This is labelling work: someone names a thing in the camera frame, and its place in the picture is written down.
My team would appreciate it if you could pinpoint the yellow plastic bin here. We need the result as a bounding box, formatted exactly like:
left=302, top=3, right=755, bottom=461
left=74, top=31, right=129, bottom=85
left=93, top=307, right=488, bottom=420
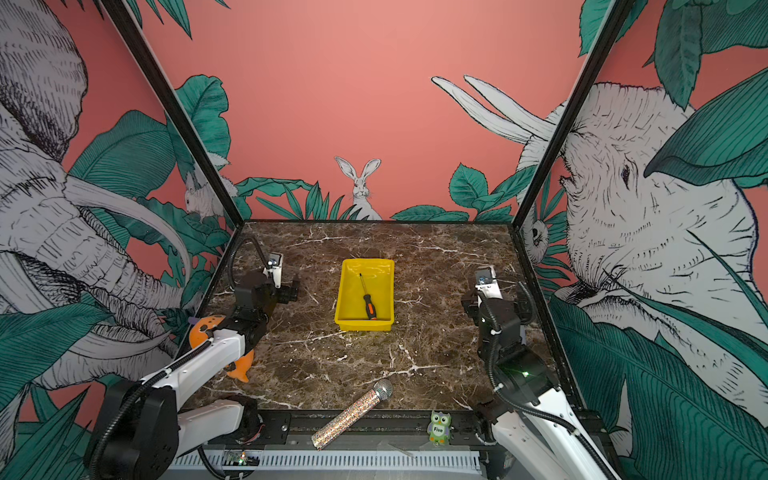
left=334, top=258, right=395, bottom=332

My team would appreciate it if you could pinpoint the green owl figurine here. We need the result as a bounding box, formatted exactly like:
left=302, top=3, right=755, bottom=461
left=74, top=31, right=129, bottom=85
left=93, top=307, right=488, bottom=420
left=427, top=411, right=452, bottom=446

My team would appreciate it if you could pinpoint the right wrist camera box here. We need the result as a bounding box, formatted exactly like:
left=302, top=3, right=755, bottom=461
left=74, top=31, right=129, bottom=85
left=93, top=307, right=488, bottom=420
left=475, top=266, right=502, bottom=299

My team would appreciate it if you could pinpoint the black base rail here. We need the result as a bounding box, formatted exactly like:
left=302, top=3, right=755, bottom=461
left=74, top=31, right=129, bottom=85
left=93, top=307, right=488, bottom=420
left=203, top=409, right=607, bottom=448

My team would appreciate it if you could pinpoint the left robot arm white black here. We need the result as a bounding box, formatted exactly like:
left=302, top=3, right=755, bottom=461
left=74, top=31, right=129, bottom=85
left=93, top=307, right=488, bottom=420
left=83, top=271, right=300, bottom=479

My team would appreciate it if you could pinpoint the orange black handled screwdriver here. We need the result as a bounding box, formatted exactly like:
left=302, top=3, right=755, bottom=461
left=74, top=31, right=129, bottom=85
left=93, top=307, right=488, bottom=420
left=359, top=273, right=377, bottom=320

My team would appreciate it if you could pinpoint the orange shark plush toy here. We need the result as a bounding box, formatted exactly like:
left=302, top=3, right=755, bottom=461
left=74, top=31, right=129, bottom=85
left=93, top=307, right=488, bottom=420
left=188, top=315, right=255, bottom=383

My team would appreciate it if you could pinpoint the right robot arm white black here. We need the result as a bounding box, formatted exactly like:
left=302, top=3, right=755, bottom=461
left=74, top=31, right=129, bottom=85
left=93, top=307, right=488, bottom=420
left=462, top=287, right=620, bottom=479

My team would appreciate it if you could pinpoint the glitter toy microphone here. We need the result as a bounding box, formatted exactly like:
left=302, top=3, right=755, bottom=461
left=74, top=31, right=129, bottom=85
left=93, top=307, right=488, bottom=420
left=311, top=379, right=393, bottom=450

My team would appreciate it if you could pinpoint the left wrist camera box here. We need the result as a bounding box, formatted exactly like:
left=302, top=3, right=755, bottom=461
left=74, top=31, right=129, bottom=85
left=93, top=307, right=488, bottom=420
left=264, top=253, right=283, bottom=288

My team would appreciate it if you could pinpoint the white slotted cable duct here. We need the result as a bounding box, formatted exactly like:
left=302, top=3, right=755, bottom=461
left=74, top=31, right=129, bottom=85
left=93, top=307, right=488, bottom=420
left=206, top=450, right=483, bottom=475

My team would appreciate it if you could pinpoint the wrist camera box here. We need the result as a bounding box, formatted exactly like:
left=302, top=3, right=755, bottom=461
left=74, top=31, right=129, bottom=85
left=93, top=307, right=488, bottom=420
left=264, top=253, right=283, bottom=288
left=475, top=266, right=502, bottom=299

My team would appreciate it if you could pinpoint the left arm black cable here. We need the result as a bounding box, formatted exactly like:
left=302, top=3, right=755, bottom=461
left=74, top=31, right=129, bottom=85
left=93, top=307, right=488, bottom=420
left=227, top=236, right=269, bottom=288

